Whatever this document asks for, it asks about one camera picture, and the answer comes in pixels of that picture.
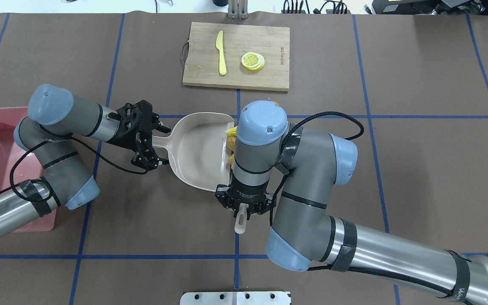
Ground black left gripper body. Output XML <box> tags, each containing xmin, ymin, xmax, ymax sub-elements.
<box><xmin>107</xmin><ymin>100</ymin><xmax>160</xmax><ymax>152</ymax></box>

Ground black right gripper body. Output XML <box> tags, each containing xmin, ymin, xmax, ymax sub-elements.
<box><xmin>215</xmin><ymin>177</ymin><xmax>277</xmax><ymax>214</ymax></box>

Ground black bristle hand brush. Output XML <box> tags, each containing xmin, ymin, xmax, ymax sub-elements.
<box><xmin>234</xmin><ymin>203</ymin><xmax>249</xmax><ymax>234</ymax></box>

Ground beige plastic dustpan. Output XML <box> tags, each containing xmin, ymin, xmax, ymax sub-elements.
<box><xmin>152</xmin><ymin>112</ymin><xmax>235</xmax><ymax>192</ymax></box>

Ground yellow toy corn cob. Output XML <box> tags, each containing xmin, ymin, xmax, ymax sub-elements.
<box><xmin>225</xmin><ymin>127</ymin><xmax>238</xmax><ymax>139</ymax></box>

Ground tan toy ginger root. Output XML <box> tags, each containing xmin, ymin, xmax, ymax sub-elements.
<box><xmin>228</xmin><ymin>154</ymin><xmax>236</xmax><ymax>169</ymax></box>

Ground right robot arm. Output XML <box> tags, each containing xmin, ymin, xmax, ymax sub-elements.
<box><xmin>215</xmin><ymin>100</ymin><xmax>488</xmax><ymax>305</ymax></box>

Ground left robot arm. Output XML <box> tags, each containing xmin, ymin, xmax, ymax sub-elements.
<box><xmin>0</xmin><ymin>84</ymin><xmax>171</xmax><ymax>238</ymax></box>

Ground pink plastic bin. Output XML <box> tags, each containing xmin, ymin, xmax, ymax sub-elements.
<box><xmin>0</xmin><ymin>107</ymin><xmax>57</xmax><ymax>233</ymax></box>

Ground metal mounting plate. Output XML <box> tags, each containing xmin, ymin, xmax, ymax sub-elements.
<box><xmin>180</xmin><ymin>291</ymin><xmax>292</xmax><ymax>305</ymax></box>

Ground yellow plastic knife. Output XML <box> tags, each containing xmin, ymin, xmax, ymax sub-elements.
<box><xmin>215</xmin><ymin>30</ymin><xmax>227</xmax><ymax>76</ymax></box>

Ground yellow lemon slices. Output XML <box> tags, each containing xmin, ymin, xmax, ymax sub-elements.
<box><xmin>241</xmin><ymin>52</ymin><xmax>266</xmax><ymax>71</ymax></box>

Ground wooden cutting board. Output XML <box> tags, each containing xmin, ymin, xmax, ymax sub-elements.
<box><xmin>182</xmin><ymin>22</ymin><xmax>290</xmax><ymax>92</ymax></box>

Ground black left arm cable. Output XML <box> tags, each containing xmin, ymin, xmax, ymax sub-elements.
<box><xmin>10</xmin><ymin>135</ymin><xmax>149</xmax><ymax>204</ymax></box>

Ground aluminium frame post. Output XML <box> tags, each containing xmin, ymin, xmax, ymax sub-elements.
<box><xmin>227</xmin><ymin>0</ymin><xmax>249</xmax><ymax>19</ymax></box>

